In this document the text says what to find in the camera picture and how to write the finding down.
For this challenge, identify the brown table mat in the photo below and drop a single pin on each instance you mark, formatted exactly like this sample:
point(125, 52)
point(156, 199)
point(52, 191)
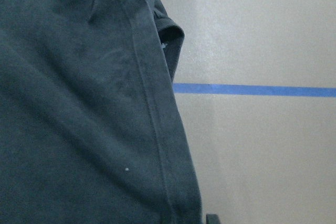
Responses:
point(255, 87)

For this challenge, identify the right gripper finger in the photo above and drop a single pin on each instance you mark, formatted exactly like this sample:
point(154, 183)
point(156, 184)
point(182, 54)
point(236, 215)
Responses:
point(212, 219)

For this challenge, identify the black graphic t-shirt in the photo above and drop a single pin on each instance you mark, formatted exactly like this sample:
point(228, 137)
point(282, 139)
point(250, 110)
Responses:
point(90, 130)

